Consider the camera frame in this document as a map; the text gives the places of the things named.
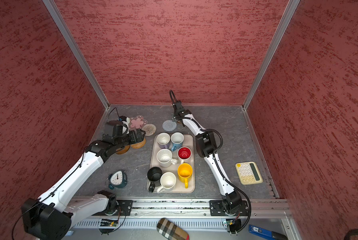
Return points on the grey round coaster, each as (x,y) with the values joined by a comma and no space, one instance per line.
(169,125)

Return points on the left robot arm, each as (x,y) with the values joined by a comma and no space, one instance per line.
(51,216)

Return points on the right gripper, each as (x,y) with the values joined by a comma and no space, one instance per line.
(176,117)

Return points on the blue mug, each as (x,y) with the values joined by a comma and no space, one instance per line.
(177,140)

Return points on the brown glossy round coaster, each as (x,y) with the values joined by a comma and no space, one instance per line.
(122,150)

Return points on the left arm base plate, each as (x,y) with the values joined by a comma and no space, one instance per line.
(125,207)

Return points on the blue handled tool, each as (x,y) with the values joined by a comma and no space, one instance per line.
(266,234)

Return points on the red mug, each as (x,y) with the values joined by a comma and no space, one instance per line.
(184,153)

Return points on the yellow mug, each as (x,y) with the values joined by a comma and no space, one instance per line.
(185,172)

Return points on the white mug purple outside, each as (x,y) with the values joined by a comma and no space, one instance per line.
(163,140)

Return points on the plaid glasses case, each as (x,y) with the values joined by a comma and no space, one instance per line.
(171,231)

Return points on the white mug centre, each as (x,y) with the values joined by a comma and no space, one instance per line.
(165,158)

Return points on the white mug front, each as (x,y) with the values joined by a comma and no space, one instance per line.
(167,182)

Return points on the teal alarm clock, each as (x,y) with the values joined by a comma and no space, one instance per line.
(117,180)

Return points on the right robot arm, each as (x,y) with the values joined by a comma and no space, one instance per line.
(208,142)

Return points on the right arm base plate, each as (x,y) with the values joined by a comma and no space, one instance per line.
(222,208)

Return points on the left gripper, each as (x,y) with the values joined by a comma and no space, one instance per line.
(140,138)

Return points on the pink flower coaster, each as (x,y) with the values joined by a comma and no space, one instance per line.
(137,122)

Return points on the black mug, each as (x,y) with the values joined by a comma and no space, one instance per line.
(154,175)

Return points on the brown wicker round coaster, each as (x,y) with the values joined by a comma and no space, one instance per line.
(139,145)

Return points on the beige serving tray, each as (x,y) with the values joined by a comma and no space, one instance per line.
(179,188)

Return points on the cream calculator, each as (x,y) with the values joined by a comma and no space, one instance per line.
(248,173)

